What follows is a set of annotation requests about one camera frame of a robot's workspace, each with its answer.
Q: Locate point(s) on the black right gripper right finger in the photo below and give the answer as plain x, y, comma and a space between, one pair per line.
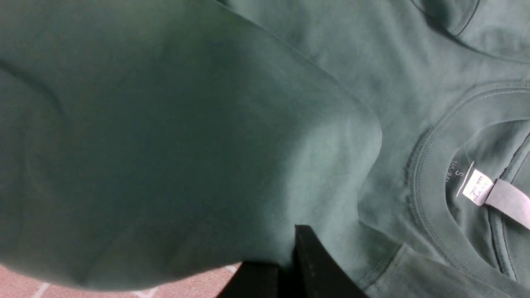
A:
317, 275

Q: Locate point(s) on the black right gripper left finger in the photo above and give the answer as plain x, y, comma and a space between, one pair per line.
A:
258, 280

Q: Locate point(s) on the green long-sleeved shirt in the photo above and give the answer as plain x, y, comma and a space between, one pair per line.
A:
146, 141

